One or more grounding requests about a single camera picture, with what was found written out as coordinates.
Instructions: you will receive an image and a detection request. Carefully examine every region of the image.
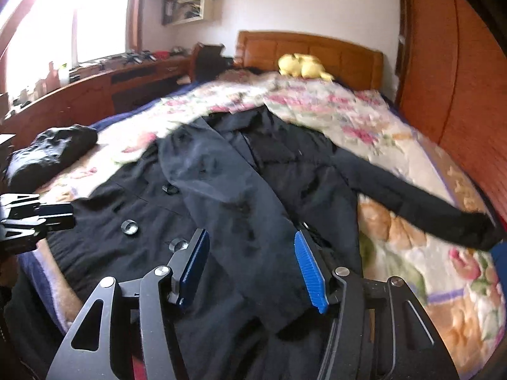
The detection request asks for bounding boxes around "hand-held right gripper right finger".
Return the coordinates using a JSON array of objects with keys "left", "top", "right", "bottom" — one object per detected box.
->
[{"left": 294, "top": 230, "right": 460, "bottom": 380}]

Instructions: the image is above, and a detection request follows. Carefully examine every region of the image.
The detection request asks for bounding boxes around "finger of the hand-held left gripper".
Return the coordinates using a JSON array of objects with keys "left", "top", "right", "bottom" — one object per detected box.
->
[
  {"left": 0, "top": 192, "right": 74, "bottom": 221},
  {"left": 0, "top": 217, "right": 77, "bottom": 253}
]

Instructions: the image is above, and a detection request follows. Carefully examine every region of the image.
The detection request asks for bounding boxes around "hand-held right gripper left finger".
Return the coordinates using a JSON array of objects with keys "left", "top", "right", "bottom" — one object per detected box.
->
[{"left": 45, "top": 229, "right": 210, "bottom": 380}]

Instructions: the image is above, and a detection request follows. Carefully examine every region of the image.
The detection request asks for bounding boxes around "large black coat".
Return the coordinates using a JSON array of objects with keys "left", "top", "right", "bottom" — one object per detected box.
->
[{"left": 43, "top": 107, "right": 505, "bottom": 380}]

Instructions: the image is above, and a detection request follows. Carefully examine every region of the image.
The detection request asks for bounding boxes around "folded black garment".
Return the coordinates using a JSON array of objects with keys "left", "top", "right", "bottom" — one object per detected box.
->
[{"left": 6, "top": 124, "right": 99, "bottom": 193}]

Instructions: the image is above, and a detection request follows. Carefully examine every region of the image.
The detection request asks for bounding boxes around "wooden desk cabinet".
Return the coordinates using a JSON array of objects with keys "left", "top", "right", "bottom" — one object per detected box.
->
[{"left": 0, "top": 53, "right": 196, "bottom": 137}]

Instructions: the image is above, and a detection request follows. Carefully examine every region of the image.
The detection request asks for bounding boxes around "floral blanket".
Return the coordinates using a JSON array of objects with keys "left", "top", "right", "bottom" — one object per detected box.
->
[{"left": 16, "top": 69, "right": 507, "bottom": 380}]

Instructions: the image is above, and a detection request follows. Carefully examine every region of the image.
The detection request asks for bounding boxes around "bright window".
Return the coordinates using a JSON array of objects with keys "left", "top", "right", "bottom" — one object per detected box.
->
[{"left": 0, "top": 0, "right": 134, "bottom": 98}]

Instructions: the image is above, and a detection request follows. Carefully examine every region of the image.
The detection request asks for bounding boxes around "chair with dark clothing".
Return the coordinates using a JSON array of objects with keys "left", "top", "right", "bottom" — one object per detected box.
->
[{"left": 189, "top": 43, "right": 235, "bottom": 83}]

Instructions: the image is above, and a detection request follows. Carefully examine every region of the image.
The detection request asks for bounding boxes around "yellow plush toy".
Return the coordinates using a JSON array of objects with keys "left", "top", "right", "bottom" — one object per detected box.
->
[{"left": 277, "top": 53, "right": 334, "bottom": 81}]

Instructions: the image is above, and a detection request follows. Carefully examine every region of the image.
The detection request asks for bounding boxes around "wooden bed headboard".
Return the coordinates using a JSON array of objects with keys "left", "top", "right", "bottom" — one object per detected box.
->
[{"left": 235, "top": 30, "right": 384, "bottom": 92}]

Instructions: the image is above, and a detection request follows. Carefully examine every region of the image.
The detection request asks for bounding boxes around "wooden wardrobe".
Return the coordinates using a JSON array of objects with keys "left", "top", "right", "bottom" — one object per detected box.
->
[{"left": 395, "top": 0, "right": 507, "bottom": 224}]

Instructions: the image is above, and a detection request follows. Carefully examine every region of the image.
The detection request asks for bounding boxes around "white wall shelf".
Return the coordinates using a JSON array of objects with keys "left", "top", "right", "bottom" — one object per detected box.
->
[{"left": 160, "top": 0, "right": 215, "bottom": 27}]

